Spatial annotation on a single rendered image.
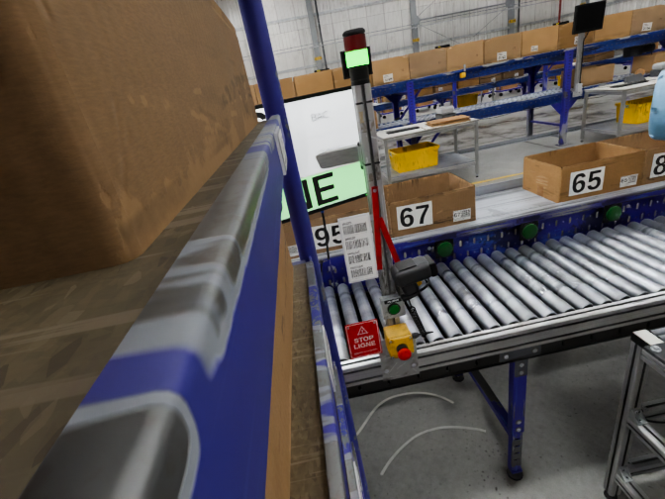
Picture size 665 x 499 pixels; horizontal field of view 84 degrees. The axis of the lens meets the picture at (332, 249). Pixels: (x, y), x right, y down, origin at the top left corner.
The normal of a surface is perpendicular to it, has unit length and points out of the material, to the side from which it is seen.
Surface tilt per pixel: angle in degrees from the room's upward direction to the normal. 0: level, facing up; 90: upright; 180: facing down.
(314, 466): 0
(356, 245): 90
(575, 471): 0
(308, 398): 0
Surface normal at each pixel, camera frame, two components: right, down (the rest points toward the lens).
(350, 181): 0.43, 0.24
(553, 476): -0.18, -0.89
